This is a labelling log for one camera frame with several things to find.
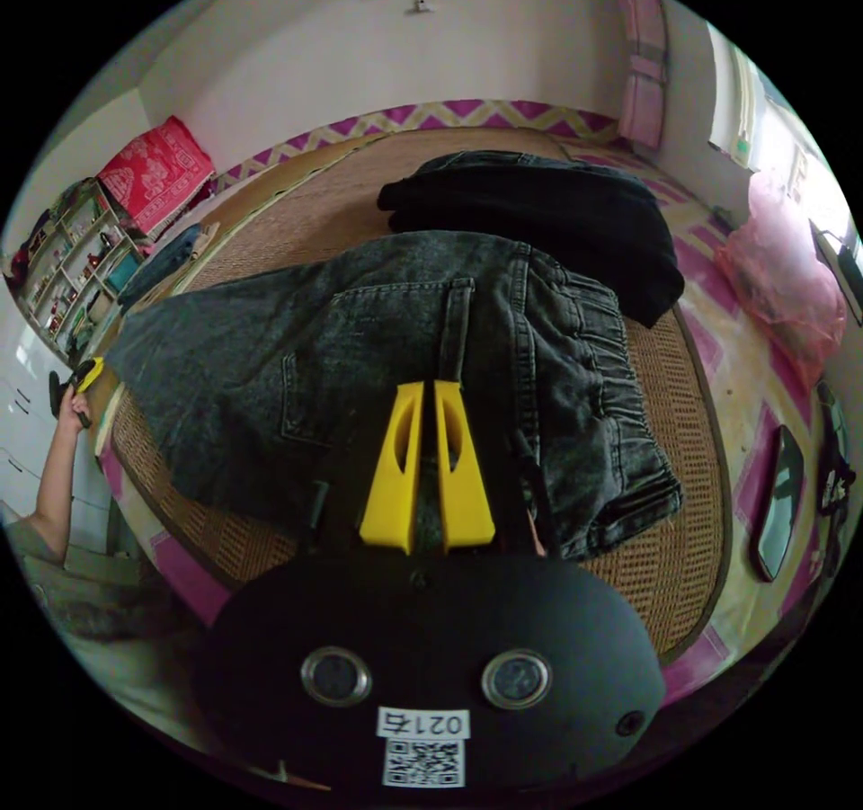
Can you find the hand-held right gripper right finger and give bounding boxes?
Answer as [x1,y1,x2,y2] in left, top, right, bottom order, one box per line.
[433,380,499,556]

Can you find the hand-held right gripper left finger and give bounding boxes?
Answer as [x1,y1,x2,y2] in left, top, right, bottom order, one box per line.
[358,380,426,556]

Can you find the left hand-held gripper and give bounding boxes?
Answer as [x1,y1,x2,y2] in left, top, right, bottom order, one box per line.
[48,356,106,430]

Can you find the washed grey jeans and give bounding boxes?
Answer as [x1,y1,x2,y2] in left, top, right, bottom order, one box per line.
[104,229,686,563]

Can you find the person's left forearm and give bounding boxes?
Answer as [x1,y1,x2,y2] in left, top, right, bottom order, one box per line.
[28,418,92,565]

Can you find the white cupboard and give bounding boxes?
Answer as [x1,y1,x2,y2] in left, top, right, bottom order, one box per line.
[0,321,117,558]

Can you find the white shelf with items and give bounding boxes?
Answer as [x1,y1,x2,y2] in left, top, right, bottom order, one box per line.
[4,178,147,365]

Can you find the folded blue garment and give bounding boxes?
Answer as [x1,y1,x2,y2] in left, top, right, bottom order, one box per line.
[117,222,205,307]

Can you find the red printed pillow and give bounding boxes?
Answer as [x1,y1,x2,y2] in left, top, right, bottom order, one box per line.
[96,114,218,239]

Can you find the bed with woven mat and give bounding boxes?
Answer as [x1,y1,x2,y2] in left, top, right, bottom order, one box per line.
[93,99,852,711]

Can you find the person's body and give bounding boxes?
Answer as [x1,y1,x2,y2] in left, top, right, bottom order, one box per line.
[0,512,227,761]

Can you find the pile of clothes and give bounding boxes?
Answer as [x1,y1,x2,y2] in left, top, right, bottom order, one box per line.
[376,149,687,331]

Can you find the black-framed oval mirror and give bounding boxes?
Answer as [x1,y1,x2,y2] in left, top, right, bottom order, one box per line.
[750,423,807,584]

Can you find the black bag with print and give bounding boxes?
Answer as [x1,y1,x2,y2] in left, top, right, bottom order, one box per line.
[811,380,859,522]

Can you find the pink plastic bag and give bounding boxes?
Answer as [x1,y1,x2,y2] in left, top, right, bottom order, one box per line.
[713,169,849,387]

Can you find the window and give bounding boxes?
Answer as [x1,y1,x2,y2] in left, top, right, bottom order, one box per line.
[706,19,767,171]

